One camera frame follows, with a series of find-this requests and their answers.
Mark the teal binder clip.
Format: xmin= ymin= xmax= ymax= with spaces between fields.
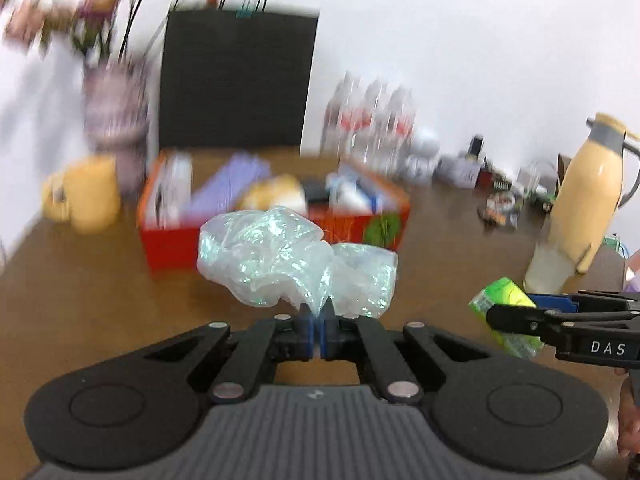
xmin=236 ymin=2 xmax=256 ymax=18

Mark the person right hand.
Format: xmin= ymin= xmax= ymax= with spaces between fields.
xmin=614 ymin=368 xmax=640 ymax=456

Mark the blue white tube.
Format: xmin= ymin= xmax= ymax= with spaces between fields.
xmin=326 ymin=170 xmax=385 ymax=216

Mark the round snack packet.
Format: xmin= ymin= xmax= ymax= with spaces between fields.
xmin=478 ymin=191 xmax=522 ymax=230

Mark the yellow ceramic mug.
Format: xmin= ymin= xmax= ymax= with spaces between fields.
xmin=41 ymin=155 xmax=122 ymax=234

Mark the yellow thermos jug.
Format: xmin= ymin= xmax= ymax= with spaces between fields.
xmin=523 ymin=113 xmax=639 ymax=295

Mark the orange cardboard shoe box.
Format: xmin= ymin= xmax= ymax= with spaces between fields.
xmin=137 ymin=148 xmax=410 ymax=271

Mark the black paper bag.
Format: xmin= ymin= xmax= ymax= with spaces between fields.
xmin=158 ymin=9 xmax=318 ymax=150

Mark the white clear bottle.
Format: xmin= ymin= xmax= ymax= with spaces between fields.
xmin=155 ymin=153 xmax=192 ymax=229

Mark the yellow white plush toy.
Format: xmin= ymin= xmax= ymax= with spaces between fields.
xmin=234 ymin=174 xmax=307 ymax=214

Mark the white astronaut figurine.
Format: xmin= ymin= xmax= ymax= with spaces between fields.
xmin=402 ymin=127 xmax=440 ymax=183

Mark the pack of water bottles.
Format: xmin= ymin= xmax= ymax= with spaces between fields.
xmin=320 ymin=72 xmax=416 ymax=177

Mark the purple knitted cloth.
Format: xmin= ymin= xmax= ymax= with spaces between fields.
xmin=181 ymin=153 xmax=271 ymax=218

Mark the small black box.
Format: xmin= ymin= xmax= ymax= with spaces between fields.
xmin=300 ymin=179 xmax=330 ymax=207

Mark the dark perfume bottle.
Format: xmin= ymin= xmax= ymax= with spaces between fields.
xmin=468 ymin=134 xmax=484 ymax=160

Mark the small grey white box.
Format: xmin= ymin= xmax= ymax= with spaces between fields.
xmin=434 ymin=155 xmax=482 ymax=188

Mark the iridescent plastic bag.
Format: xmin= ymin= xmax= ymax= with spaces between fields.
xmin=196 ymin=206 xmax=398 ymax=318

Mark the purple ceramic vase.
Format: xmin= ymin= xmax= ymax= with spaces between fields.
xmin=82 ymin=63 xmax=149 ymax=196

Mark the green plastic bottle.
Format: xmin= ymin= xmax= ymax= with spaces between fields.
xmin=469 ymin=276 xmax=544 ymax=360

